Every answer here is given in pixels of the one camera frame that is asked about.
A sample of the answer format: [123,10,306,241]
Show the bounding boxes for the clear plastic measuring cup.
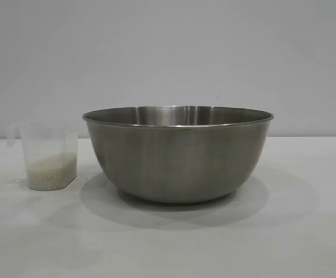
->
[10,121,78,192]

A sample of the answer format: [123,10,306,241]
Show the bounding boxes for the white rice grains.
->
[27,153,77,191]

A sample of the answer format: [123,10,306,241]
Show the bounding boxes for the stainless steel mixing bowl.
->
[82,105,275,203]

